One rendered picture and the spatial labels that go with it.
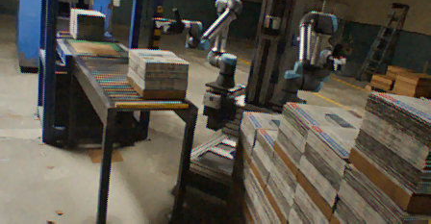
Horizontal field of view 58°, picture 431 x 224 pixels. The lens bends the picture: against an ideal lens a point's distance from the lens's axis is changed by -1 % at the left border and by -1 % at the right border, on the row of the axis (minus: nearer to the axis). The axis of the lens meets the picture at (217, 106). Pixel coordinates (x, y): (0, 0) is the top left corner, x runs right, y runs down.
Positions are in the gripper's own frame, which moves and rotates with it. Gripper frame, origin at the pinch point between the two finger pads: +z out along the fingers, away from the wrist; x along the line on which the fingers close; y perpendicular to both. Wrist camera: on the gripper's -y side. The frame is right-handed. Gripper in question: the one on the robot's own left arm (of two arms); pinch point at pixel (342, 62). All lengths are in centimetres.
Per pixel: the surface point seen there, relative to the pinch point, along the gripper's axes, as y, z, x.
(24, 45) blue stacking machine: 42, -296, 331
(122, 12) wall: 31, -872, 351
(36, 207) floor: 100, -4, 180
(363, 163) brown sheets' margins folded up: 11, 107, 22
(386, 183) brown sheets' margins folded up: 11, 118, 20
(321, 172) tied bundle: 25, 85, 28
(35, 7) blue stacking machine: -8, -302, 314
